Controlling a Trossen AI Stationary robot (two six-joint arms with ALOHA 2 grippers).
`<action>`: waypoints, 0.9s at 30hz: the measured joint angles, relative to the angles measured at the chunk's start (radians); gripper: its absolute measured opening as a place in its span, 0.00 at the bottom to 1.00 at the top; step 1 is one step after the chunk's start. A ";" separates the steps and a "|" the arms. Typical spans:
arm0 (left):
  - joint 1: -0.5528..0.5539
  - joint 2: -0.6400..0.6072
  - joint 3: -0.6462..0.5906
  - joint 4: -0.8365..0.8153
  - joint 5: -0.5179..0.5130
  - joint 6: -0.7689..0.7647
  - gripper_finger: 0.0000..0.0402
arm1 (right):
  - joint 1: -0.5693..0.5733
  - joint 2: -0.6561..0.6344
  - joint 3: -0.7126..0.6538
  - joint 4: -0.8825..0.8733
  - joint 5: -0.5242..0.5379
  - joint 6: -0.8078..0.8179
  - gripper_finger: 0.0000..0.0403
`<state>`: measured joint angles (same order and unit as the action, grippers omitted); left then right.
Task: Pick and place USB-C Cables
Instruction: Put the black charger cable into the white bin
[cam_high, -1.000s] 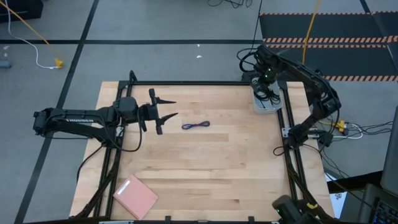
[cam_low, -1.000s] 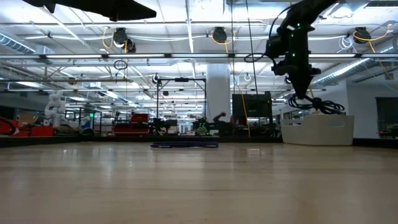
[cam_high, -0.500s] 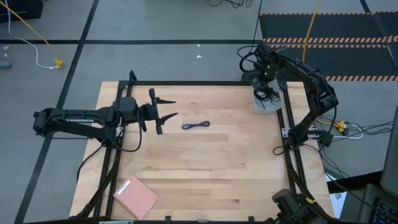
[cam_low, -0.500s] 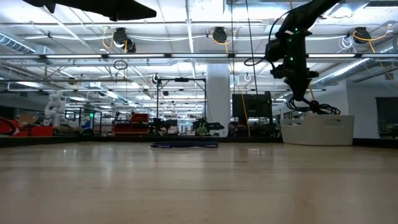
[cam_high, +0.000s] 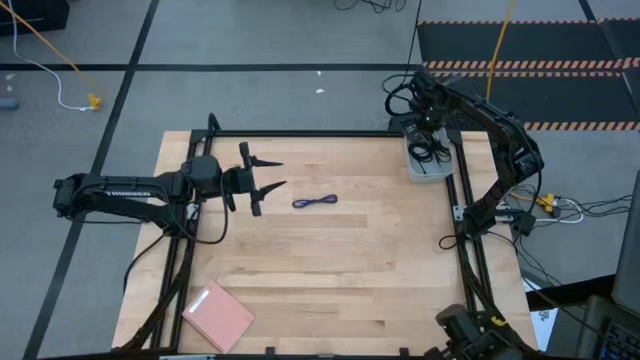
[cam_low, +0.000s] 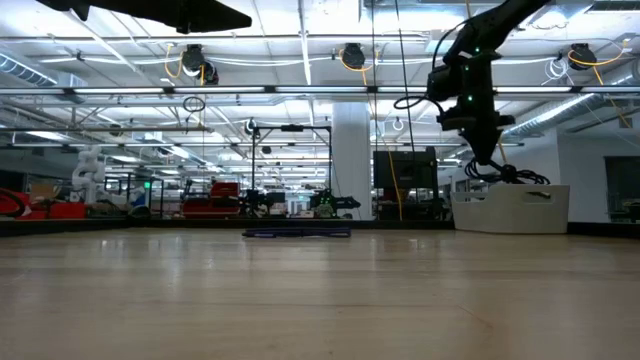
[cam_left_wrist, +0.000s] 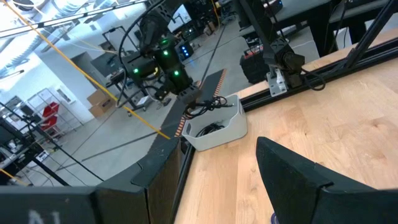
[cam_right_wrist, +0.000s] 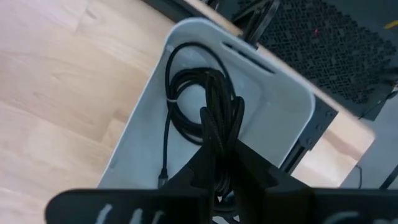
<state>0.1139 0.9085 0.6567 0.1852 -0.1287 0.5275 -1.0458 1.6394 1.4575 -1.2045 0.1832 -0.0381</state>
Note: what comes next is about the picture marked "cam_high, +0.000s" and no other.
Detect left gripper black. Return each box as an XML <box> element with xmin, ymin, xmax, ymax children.
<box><xmin>222</xmin><ymin>141</ymin><xmax>289</xmax><ymax>218</ymax></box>

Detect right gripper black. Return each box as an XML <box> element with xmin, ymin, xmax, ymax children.
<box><xmin>405</xmin><ymin>79</ymin><xmax>451</xmax><ymax>149</ymax></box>

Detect long black USB-C cable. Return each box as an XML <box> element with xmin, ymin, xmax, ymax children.
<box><xmin>407</xmin><ymin>141</ymin><xmax>439</xmax><ymax>175</ymax></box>

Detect short black USB-C cable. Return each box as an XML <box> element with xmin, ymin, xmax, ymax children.
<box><xmin>427</xmin><ymin>134</ymin><xmax>453</xmax><ymax>164</ymax></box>

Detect purple USB-C cable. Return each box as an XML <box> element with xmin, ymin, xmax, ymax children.
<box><xmin>291</xmin><ymin>194</ymin><xmax>339</xmax><ymax>210</ymax></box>

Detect black perforated computer case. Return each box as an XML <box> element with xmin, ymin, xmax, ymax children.
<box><xmin>388</xmin><ymin>112</ymin><xmax>527</xmax><ymax>171</ymax></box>

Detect grey plastic bin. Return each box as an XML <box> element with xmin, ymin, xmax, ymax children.
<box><xmin>402</xmin><ymin>127</ymin><xmax>457</xmax><ymax>184</ymax></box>

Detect pink notebook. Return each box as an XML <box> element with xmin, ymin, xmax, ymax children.
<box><xmin>181</xmin><ymin>280</ymin><xmax>256</xmax><ymax>354</ymax></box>

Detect black hazard-striped floor mat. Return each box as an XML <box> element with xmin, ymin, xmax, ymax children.
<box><xmin>417</xmin><ymin>18</ymin><xmax>640</xmax><ymax>132</ymax></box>

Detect white printed paper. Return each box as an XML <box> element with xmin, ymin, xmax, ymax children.
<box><xmin>522</xmin><ymin>277</ymin><xmax>559</xmax><ymax>351</ymax></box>

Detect dark grey desk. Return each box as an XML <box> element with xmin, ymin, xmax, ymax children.
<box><xmin>547</xmin><ymin>294</ymin><xmax>640</xmax><ymax>360</ymax></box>

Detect black box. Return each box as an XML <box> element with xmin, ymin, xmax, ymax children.
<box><xmin>0</xmin><ymin>0</ymin><xmax>70</xmax><ymax>37</ymax></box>

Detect black keyboard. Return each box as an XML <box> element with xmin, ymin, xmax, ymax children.
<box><xmin>597</xmin><ymin>319</ymin><xmax>640</xmax><ymax>360</ymax></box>

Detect black aluminium table frame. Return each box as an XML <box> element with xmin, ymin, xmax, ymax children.
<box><xmin>119</xmin><ymin>112</ymin><xmax>539</xmax><ymax>360</ymax></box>

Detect yellow floor cable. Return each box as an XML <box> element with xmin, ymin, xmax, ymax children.
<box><xmin>0</xmin><ymin>1</ymin><xmax>99</xmax><ymax>99</ymax></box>
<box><xmin>484</xmin><ymin>0</ymin><xmax>518</xmax><ymax>99</ymax></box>

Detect black coiled floor cable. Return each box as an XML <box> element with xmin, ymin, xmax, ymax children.
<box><xmin>382</xmin><ymin>0</ymin><xmax>424</xmax><ymax>119</ymax></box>

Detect tangled black floor cables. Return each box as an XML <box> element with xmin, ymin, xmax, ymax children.
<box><xmin>333</xmin><ymin>0</ymin><xmax>407</xmax><ymax>15</ymax></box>

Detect yellow cable with plug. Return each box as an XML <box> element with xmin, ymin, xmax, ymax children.
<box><xmin>509</xmin><ymin>189</ymin><xmax>557</xmax><ymax>211</ymax></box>

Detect white cable loop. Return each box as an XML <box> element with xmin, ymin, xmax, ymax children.
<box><xmin>534</xmin><ymin>198</ymin><xmax>585</xmax><ymax>225</ymax></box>

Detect black cable bundle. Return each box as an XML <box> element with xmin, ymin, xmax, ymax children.
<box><xmin>499</xmin><ymin>164</ymin><xmax>634</xmax><ymax>281</ymax></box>

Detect white floor cable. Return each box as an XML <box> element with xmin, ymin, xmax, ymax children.
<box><xmin>7</xmin><ymin>0</ymin><xmax>94</xmax><ymax>112</ymax></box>

